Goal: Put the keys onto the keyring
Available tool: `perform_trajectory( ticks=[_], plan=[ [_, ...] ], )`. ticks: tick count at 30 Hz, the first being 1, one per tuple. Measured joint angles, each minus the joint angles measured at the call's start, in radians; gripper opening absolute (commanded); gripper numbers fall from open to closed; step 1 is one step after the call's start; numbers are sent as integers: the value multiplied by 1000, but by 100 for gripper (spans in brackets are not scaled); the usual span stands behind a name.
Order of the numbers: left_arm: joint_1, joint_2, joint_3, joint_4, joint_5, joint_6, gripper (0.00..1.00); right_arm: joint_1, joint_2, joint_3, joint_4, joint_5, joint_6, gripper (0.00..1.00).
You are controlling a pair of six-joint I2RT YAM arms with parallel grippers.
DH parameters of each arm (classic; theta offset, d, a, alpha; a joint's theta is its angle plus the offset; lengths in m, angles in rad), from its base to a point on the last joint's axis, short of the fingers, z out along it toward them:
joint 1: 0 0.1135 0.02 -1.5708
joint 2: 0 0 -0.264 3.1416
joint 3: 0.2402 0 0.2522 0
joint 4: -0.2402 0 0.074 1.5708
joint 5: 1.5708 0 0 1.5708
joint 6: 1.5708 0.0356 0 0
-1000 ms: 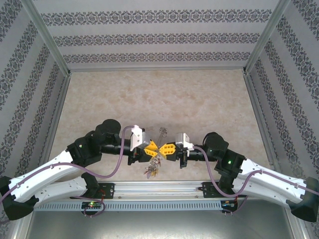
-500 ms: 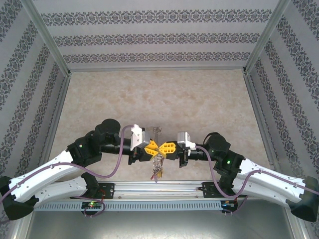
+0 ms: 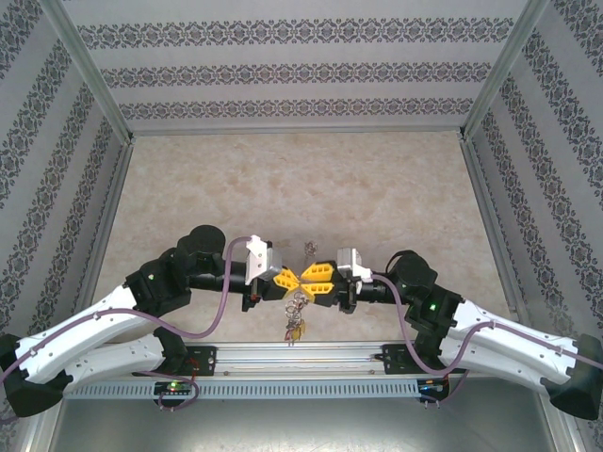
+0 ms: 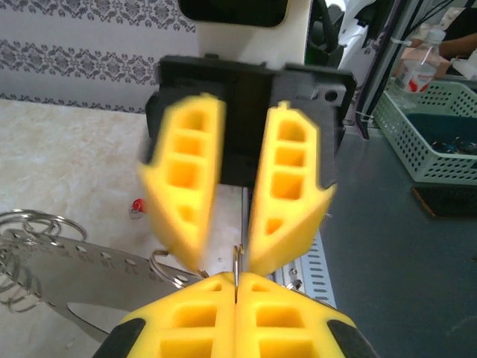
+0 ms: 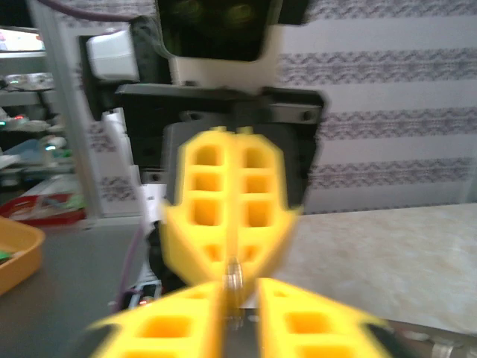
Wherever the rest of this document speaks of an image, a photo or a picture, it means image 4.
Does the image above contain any dark teal tray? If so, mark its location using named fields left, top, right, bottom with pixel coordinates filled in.
left=405, top=113, right=477, bottom=156

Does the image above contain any slotted grey cable duct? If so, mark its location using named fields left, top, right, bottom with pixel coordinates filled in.
left=286, top=230, right=338, bottom=310

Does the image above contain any green perforated plastic basket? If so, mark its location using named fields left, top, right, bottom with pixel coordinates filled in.
left=372, top=80, right=477, bottom=183

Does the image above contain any key ring with tags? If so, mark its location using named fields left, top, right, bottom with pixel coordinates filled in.
left=0, top=223, right=213, bottom=344

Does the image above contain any clear plastic bottle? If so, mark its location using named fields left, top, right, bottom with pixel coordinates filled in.
left=394, top=28, right=447, bottom=94

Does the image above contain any red key tag with ring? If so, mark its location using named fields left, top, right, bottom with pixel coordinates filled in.
left=129, top=198, right=147, bottom=219

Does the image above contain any black flat pad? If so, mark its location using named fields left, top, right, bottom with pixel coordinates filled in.
left=411, top=184, right=477, bottom=218

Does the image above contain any aluminium frame post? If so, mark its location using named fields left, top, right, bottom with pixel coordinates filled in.
left=356, top=0, right=407, bottom=141

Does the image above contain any person's hand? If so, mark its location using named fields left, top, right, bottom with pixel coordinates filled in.
left=437, top=31, right=477, bottom=57

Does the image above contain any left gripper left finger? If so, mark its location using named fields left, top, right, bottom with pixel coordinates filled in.
left=92, top=271, right=239, bottom=358

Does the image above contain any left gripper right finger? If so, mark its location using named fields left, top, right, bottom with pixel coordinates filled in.
left=234, top=271, right=377, bottom=358

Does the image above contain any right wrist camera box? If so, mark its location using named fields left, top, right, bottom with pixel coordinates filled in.
left=177, top=0, right=313, bottom=71

